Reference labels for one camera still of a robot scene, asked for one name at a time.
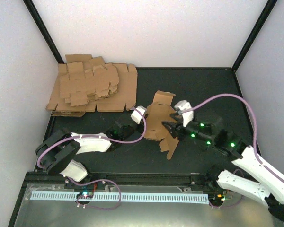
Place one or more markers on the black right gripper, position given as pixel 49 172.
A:
pixel 176 130

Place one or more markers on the brown cardboard box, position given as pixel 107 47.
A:
pixel 157 112

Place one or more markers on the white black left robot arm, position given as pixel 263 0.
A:
pixel 56 155

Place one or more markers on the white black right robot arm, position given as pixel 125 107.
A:
pixel 267 186

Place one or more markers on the stack of flat cardboard blanks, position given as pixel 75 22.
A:
pixel 87 84

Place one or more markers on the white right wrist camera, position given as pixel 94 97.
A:
pixel 185 110

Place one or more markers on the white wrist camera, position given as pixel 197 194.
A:
pixel 185 110
pixel 138 113

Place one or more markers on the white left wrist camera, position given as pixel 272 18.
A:
pixel 138 113

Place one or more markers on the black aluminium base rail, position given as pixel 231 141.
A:
pixel 195 181

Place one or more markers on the white slotted cable duct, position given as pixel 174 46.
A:
pixel 122 197

